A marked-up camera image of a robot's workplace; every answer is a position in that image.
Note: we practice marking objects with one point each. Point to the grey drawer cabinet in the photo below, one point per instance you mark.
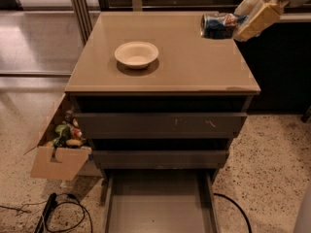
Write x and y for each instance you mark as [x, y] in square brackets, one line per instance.
[190, 75]

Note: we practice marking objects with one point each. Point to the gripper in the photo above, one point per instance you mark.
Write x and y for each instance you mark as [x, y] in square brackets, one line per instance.
[262, 15]

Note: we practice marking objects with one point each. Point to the grey middle drawer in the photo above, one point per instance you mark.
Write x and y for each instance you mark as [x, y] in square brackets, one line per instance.
[160, 159]

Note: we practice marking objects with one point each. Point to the blue silver redbull can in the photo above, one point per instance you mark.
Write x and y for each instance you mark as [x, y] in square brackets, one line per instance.
[219, 26]

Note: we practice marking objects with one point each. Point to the cardboard box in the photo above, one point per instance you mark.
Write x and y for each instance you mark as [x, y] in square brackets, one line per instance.
[54, 159]

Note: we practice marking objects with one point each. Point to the grey top drawer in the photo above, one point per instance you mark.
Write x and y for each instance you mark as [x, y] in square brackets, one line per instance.
[160, 125]

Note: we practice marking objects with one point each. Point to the grey open bottom drawer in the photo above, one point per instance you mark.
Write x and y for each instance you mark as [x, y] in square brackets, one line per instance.
[159, 201]

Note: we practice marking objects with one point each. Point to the red toy item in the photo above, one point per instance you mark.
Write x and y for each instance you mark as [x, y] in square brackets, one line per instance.
[76, 133]

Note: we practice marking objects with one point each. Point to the white paper bowl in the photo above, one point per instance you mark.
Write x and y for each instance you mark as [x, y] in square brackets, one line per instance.
[136, 55]

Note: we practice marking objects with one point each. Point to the black power strip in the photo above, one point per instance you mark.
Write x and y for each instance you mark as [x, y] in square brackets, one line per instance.
[51, 203]

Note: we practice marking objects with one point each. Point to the green toy item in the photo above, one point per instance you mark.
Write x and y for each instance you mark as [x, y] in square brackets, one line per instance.
[63, 130]

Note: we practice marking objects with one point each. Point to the yellow banana toy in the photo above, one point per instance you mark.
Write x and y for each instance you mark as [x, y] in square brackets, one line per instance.
[74, 143]

